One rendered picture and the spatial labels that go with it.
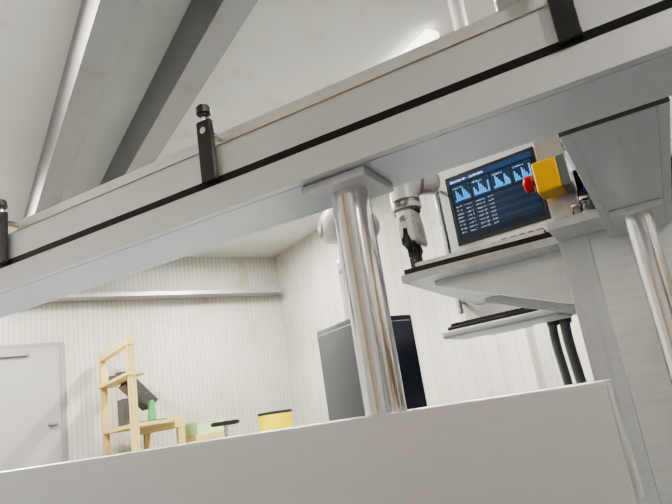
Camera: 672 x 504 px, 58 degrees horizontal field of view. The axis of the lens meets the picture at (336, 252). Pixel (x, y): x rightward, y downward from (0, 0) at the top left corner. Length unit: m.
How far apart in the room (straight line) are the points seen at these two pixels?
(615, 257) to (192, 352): 9.03
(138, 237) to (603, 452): 0.66
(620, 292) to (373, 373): 0.83
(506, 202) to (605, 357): 1.26
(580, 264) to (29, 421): 8.64
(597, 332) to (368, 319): 0.80
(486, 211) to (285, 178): 1.89
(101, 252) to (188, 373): 9.10
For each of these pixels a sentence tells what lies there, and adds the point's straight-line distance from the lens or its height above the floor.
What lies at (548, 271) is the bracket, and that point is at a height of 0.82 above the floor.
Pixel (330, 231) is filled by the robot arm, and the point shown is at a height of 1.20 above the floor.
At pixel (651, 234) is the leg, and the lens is 1.24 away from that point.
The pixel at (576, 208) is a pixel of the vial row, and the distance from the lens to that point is 1.43.
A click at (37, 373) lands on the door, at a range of 9.57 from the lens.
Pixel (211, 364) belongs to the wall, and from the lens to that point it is 10.19.
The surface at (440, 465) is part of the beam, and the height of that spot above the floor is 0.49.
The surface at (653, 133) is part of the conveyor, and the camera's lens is 0.89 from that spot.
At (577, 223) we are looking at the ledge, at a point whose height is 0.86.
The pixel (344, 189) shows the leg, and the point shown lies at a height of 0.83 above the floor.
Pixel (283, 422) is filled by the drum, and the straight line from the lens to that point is 8.20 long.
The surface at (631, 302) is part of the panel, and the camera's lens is 1.44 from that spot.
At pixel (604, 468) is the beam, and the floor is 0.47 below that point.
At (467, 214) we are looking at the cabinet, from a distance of 2.64.
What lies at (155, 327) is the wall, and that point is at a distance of 10.02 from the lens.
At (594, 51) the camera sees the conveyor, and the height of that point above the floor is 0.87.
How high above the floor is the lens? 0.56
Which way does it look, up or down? 15 degrees up
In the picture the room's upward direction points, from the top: 9 degrees counter-clockwise
